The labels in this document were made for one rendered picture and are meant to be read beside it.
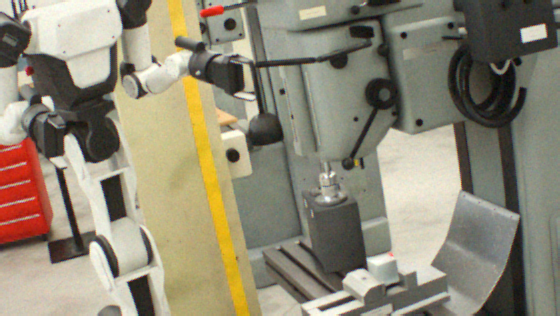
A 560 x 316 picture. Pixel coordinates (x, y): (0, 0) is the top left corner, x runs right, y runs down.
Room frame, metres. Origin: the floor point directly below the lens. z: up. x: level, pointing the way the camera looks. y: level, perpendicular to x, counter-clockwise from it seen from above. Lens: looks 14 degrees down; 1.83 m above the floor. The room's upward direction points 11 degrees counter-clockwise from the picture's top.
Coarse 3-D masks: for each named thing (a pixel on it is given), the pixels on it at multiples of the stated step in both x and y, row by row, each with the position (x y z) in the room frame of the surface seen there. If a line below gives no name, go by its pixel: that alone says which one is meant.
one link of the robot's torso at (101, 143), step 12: (60, 108) 2.44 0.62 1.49; (72, 108) 2.35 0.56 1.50; (84, 108) 2.34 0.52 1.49; (96, 108) 2.34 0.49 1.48; (108, 108) 2.36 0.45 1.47; (72, 120) 2.33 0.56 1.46; (84, 120) 2.32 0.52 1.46; (96, 120) 2.34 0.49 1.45; (96, 132) 2.33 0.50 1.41; (108, 132) 2.35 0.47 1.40; (96, 144) 2.33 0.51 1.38; (108, 144) 2.35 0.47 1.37; (96, 156) 2.32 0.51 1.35; (108, 156) 2.34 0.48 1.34
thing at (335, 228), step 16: (304, 192) 2.39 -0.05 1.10; (320, 192) 2.32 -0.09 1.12; (320, 208) 2.22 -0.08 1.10; (336, 208) 2.20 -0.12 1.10; (352, 208) 2.21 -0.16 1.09; (320, 224) 2.20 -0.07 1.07; (336, 224) 2.20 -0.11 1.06; (352, 224) 2.20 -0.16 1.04; (320, 240) 2.20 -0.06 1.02; (336, 240) 2.20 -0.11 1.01; (352, 240) 2.20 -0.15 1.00; (320, 256) 2.26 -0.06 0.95; (336, 256) 2.20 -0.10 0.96; (352, 256) 2.20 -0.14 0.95
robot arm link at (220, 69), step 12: (204, 60) 2.28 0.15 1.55; (216, 60) 2.26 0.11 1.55; (228, 60) 2.22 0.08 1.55; (204, 72) 2.27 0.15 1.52; (216, 72) 2.26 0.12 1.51; (228, 72) 2.22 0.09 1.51; (240, 72) 2.26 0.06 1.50; (216, 84) 2.28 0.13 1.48; (228, 84) 2.23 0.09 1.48; (240, 84) 2.26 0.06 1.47
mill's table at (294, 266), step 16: (304, 240) 2.51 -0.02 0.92; (272, 256) 2.42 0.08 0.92; (288, 256) 2.46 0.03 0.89; (304, 256) 2.37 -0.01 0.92; (368, 256) 2.26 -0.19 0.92; (272, 272) 2.42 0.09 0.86; (288, 272) 2.27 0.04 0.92; (304, 272) 2.24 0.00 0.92; (320, 272) 2.22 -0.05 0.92; (336, 272) 2.25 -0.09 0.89; (288, 288) 2.28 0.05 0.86; (304, 288) 2.13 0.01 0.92; (320, 288) 2.10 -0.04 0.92; (336, 288) 2.08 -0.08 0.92
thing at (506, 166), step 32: (480, 64) 2.00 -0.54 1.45; (544, 64) 1.91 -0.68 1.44; (480, 96) 2.03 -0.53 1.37; (544, 96) 1.89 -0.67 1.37; (480, 128) 2.05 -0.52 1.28; (512, 128) 1.90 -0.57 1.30; (544, 128) 1.89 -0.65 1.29; (480, 160) 2.07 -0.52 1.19; (512, 160) 1.90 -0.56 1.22; (544, 160) 1.89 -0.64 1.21; (480, 192) 2.09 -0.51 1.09; (512, 192) 1.92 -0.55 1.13; (544, 192) 1.88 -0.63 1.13; (544, 224) 1.88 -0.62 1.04; (512, 256) 1.95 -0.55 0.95; (544, 256) 1.87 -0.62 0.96; (512, 288) 1.96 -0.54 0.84; (544, 288) 1.87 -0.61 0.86
